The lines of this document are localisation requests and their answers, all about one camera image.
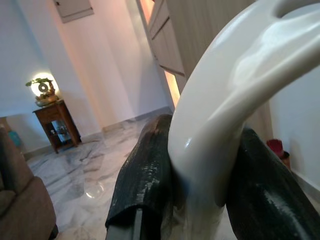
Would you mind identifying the white curved plastic handle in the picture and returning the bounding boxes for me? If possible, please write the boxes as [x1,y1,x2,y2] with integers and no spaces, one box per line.
[159,0,320,240]

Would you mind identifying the red bristle brush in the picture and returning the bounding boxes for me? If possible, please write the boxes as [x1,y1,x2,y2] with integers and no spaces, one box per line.
[265,138,291,160]

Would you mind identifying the beige panelled door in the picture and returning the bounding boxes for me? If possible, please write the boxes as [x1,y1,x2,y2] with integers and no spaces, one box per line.
[148,0,186,76]

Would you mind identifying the brown fabric sofa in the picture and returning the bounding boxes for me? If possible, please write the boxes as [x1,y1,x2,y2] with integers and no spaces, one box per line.
[0,123,59,240]

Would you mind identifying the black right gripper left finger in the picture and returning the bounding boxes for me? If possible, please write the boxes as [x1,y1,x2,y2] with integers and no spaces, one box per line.
[104,113,186,240]

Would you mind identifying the grey wall panel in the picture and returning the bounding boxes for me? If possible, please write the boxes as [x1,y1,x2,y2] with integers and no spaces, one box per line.
[53,0,94,24]

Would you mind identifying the bonsai ornament with round light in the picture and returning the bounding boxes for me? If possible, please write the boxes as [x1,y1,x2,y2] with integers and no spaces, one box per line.
[25,72,60,108]

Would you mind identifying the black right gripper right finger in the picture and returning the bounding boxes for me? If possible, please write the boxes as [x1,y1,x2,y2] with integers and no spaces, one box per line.
[225,127,320,240]

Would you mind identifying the brown wooden side table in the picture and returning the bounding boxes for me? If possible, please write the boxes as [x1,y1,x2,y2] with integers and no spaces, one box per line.
[32,99,82,154]

